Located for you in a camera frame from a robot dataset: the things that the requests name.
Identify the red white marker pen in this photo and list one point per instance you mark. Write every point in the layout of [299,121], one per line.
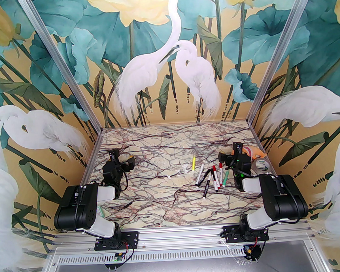
[220,174]

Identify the black marker pen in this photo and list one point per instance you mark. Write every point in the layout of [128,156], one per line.
[206,186]
[205,177]

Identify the yellow highlighter pen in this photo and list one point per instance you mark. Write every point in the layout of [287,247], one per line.
[193,163]

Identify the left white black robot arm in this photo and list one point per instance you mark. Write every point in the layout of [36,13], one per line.
[74,208]

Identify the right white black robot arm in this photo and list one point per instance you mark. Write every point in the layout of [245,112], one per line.
[284,197]

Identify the orange fish toy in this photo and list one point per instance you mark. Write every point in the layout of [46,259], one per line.
[256,153]

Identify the clear tape roll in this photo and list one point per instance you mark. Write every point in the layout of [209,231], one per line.
[261,162]

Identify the mint green plastic block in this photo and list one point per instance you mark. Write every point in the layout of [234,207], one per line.
[100,211]

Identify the small green circuit board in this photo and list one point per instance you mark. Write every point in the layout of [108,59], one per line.
[118,257]

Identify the perforated metal strip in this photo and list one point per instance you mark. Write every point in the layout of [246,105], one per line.
[179,253]

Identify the grey metal sheet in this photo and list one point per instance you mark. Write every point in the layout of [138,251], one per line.
[180,271]

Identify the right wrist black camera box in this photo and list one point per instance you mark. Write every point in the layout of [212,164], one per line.
[237,148]

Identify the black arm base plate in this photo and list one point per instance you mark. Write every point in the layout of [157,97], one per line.
[132,238]
[229,233]

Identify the aluminium table rail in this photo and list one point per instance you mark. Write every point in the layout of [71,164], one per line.
[178,237]

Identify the black mounting bracket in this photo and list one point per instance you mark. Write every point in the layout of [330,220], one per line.
[110,264]
[257,255]

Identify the aluminium frame post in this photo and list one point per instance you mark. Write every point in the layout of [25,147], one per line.
[63,64]
[281,53]

